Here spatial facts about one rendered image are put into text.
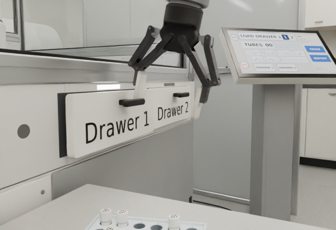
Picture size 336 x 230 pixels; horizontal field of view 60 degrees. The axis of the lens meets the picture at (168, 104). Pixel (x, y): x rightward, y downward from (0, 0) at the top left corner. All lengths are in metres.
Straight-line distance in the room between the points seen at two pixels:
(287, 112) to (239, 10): 1.06
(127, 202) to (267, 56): 1.05
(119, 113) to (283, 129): 1.01
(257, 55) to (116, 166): 0.89
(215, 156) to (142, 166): 1.64
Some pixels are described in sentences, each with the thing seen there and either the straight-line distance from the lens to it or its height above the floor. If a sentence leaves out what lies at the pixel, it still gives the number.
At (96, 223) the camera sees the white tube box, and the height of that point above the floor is 0.80.
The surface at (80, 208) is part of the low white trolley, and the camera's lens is 0.48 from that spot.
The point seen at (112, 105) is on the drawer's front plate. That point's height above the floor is 0.90.
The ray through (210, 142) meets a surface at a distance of 2.38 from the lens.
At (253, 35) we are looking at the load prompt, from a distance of 1.47.
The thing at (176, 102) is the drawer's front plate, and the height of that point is 0.88.
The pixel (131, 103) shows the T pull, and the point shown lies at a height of 0.90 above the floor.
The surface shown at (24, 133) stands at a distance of 0.49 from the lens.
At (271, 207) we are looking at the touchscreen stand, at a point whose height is 0.34.
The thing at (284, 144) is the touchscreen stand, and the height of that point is 0.64.
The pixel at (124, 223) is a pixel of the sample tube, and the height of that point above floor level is 0.80.
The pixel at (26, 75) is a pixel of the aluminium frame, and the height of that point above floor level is 0.96.
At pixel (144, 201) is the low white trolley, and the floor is 0.76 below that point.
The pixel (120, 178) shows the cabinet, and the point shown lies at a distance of 0.71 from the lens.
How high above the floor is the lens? 0.95
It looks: 5 degrees down
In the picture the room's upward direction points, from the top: straight up
